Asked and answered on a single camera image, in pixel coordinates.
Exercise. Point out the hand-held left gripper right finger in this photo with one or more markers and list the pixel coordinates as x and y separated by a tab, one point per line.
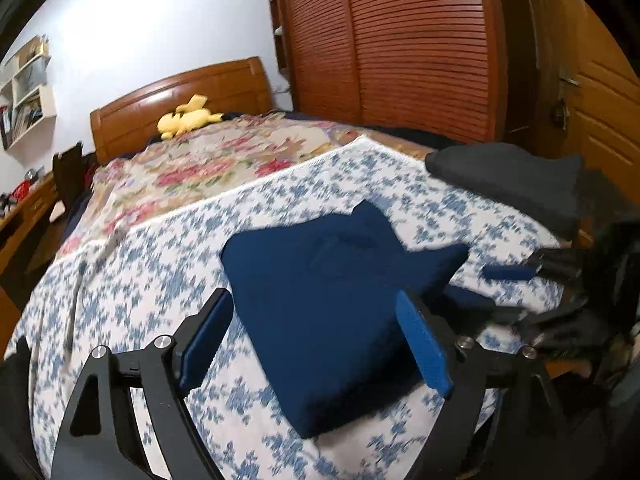
425	350

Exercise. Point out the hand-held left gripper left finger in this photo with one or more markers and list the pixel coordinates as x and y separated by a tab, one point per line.
210	335

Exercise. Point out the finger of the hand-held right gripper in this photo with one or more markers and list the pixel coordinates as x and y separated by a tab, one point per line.
470	299
505	273

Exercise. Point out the navy blue jacket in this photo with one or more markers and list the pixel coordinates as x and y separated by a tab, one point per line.
325	310

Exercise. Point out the blue floral bed sheet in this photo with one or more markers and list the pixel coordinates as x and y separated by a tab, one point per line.
150	270

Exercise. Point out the dark grey folded garment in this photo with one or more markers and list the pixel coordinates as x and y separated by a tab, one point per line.
510	175

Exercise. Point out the red floral blanket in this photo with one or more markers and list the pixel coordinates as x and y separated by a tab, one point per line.
200	170

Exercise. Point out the wooden door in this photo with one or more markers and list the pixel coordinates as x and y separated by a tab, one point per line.
610	110

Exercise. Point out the yellow plush toy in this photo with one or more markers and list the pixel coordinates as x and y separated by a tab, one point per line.
187	120

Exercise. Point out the dark wooden chair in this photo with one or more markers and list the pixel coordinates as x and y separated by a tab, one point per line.
67	170

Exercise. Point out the wooden desk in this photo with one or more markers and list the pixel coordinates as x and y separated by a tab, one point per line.
30	210

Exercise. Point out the wooden bed headboard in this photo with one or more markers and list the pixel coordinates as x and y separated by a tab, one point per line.
150	110

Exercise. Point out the red basket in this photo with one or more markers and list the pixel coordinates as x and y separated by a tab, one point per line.
22	190

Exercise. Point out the wooden louvred wardrobe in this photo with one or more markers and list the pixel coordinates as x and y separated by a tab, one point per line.
400	50

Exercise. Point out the open wooden side shelf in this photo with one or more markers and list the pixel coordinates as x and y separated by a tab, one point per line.
280	10

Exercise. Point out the white wall shelf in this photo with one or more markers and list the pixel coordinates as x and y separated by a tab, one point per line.
45	105

